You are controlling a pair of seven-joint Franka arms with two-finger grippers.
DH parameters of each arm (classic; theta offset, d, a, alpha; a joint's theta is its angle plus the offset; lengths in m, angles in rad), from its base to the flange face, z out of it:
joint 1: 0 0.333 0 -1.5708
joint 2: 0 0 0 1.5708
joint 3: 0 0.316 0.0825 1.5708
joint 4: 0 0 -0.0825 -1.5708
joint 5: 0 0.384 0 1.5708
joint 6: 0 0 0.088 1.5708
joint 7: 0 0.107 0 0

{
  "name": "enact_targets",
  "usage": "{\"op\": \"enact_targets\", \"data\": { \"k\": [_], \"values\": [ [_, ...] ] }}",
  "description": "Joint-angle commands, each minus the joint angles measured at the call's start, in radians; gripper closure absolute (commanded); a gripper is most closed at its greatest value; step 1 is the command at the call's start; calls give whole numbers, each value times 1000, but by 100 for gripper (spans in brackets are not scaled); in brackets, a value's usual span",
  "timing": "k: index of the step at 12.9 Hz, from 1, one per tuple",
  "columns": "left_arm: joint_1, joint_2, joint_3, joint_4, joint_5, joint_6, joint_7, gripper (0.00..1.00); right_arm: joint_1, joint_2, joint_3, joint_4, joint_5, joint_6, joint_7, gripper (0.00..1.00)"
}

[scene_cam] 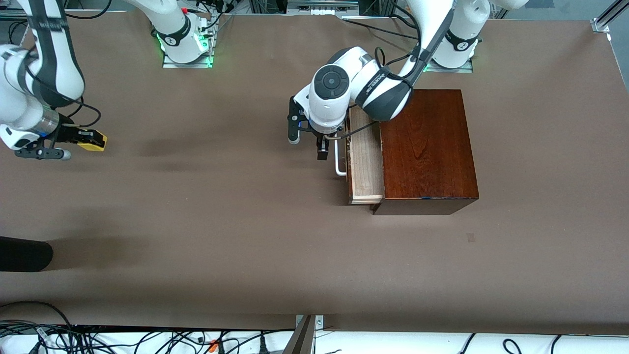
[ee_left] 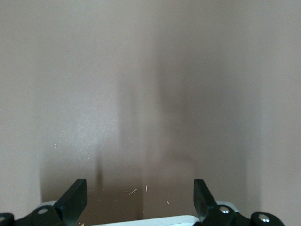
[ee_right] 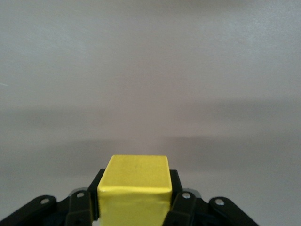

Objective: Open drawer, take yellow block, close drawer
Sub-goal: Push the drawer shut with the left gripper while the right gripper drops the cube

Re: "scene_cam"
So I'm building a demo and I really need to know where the yellow block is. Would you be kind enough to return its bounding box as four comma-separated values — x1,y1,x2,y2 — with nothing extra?
77,129,108,152

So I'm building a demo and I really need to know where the wooden drawer with white handle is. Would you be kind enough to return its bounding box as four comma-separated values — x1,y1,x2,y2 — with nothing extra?
334,105,386,206

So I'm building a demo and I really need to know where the dark wooden drawer cabinet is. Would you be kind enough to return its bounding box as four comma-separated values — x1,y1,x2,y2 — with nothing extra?
370,89,480,216

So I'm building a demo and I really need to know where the black cylinder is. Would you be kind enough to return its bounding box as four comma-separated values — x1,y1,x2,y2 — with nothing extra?
0,236,54,272

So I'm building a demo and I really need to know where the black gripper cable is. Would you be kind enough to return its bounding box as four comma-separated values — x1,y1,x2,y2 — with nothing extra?
322,45,424,143
7,20,103,130

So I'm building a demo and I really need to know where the black cable on table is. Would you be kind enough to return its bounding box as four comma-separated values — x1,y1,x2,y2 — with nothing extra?
341,17,424,43

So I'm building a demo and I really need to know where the black hanging cable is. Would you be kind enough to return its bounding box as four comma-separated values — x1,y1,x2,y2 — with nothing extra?
63,0,114,21

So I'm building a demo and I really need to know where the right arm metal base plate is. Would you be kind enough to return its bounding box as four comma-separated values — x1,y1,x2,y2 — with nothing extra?
162,14,216,69

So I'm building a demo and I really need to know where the grey metal rail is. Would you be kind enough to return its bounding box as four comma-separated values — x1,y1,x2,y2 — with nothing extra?
287,0,360,16

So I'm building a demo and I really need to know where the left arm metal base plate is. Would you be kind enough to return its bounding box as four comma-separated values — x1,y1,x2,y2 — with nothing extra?
424,58,475,73

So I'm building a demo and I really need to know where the aluminium profile with bracket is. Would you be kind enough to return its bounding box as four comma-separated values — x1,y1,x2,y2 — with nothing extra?
283,315,325,354

